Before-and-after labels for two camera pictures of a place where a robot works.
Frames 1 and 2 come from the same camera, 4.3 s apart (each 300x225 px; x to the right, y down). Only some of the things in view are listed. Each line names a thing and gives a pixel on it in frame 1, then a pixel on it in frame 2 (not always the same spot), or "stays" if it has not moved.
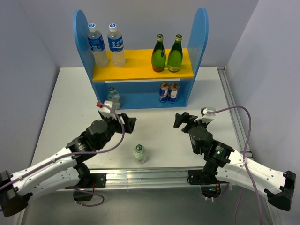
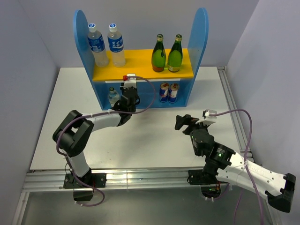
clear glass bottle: (113, 96) stays
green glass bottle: (175, 60) stays
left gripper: (126, 126) -> (122, 90)
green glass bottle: (158, 55) stays
